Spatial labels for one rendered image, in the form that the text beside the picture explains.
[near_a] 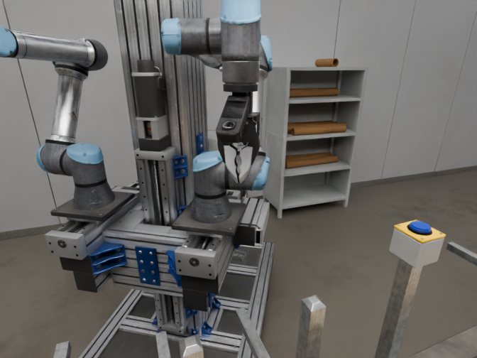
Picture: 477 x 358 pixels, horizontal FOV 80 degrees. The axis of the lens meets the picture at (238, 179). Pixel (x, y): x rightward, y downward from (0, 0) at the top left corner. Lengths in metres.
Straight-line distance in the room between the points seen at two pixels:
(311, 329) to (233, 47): 0.57
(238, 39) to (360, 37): 3.27
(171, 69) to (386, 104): 3.38
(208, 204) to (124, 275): 0.53
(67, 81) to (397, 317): 1.33
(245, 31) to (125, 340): 1.61
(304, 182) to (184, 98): 2.78
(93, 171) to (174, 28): 0.68
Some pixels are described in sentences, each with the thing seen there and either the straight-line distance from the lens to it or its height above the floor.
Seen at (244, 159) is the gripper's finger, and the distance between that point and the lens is 0.62.
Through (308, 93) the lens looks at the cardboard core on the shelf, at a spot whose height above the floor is 1.29.
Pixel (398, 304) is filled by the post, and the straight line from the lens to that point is 0.83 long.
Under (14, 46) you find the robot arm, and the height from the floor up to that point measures 1.60.
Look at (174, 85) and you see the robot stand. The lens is 1.14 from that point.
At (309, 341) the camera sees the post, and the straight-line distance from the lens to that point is 0.69.
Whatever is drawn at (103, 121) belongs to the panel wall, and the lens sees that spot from 3.01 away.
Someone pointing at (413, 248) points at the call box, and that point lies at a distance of 0.72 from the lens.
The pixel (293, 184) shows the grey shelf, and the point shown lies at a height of 0.18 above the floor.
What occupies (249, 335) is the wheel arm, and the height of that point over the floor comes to 0.82.
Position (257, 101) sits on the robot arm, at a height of 1.44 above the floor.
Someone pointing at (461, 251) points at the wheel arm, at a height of 0.82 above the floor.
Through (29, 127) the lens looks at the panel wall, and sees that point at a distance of 3.14.
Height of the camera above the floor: 1.55
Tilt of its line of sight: 21 degrees down
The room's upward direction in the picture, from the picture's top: straight up
